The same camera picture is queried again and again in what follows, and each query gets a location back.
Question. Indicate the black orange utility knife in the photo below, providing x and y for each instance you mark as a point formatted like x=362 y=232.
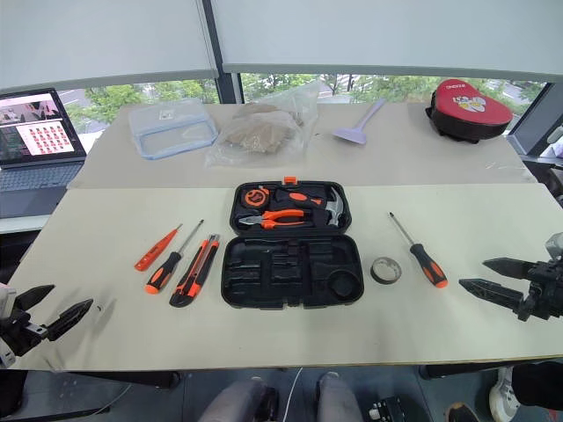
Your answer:
x=193 y=277

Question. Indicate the red heart-shaped bag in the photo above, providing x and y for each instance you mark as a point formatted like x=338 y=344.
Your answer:
x=470 y=107

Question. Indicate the black plastic tool case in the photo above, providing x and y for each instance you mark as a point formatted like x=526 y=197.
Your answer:
x=264 y=281

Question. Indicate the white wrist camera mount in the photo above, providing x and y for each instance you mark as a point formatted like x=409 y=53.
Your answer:
x=556 y=246
x=5 y=303

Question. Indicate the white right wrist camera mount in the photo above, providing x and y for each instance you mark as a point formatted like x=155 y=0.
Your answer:
x=556 y=246

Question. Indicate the white roller blind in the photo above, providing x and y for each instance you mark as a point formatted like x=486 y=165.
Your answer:
x=387 y=35
x=101 y=39

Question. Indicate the black device with white knob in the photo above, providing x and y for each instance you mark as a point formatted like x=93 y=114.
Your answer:
x=391 y=411

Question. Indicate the orange black tape measure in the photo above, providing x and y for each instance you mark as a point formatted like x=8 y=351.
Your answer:
x=255 y=198

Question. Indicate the clear plastic container blue rim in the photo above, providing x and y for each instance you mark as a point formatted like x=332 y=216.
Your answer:
x=171 y=127

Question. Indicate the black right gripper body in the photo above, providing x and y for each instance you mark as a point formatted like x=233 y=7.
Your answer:
x=545 y=290

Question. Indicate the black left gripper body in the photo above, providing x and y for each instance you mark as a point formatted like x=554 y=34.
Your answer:
x=17 y=334

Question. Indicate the grey rounded shape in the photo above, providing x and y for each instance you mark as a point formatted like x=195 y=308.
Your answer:
x=338 y=400
x=233 y=402

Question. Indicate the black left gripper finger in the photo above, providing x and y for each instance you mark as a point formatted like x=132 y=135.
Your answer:
x=66 y=320
x=33 y=298

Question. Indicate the white sneaker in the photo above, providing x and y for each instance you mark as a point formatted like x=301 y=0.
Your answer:
x=501 y=395

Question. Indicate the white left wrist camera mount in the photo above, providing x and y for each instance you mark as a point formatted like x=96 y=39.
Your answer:
x=5 y=303

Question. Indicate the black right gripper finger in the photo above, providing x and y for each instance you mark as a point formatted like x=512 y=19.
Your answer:
x=495 y=292
x=512 y=268

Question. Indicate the dark grey slanted frame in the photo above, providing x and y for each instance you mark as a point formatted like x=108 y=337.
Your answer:
x=532 y=127

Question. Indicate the open grey laptop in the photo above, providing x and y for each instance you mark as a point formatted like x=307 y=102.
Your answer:
x=35 y=176

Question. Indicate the dark grey window post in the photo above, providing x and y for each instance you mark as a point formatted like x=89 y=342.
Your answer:
x=229 y=88

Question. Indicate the black orange shoe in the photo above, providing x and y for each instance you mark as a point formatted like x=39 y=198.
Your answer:
x=462 y=413

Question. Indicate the clear plastic bag beige contents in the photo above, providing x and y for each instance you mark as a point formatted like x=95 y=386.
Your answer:
x=259 y=132

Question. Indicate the black electrical tape roll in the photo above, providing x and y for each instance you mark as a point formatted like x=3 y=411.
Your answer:
x=378 y=276

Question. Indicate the orange voltage tester pen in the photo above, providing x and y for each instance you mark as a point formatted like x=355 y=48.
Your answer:
x=156 y=250

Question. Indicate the purple plastic scraper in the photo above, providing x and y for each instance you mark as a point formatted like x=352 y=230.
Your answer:
x=352 y=134

